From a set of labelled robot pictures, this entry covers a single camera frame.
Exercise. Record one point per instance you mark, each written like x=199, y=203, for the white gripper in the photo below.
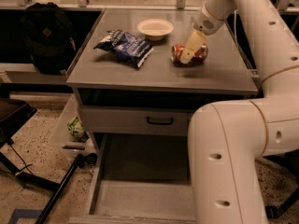
x=206, y=23

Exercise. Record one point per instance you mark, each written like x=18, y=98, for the crushed red coke can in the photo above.
x=199, y=56

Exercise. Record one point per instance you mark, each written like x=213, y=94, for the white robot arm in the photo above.
x=225, y=138

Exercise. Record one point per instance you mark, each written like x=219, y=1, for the grey drawer cabinet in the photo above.
x=100, y=79

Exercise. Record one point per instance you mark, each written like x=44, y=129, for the closed grey upper drawer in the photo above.
x=105, y=119

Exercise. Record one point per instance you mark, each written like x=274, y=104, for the open grey lower drawer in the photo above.
x=140, y=179

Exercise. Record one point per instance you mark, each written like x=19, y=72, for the white paper bowl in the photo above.
x=155, y=29

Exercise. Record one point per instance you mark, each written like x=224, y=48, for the blue chip bag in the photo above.
x=126, y=47

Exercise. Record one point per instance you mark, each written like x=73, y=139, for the green snack bag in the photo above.
x=77, y=130

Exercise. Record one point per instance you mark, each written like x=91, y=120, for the black backpack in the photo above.
x=50, y=38

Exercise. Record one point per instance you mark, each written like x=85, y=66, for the black tripod leg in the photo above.
x=79, y=161

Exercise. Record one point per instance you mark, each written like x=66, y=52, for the clear plastic storage bin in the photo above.
x=61, y=137

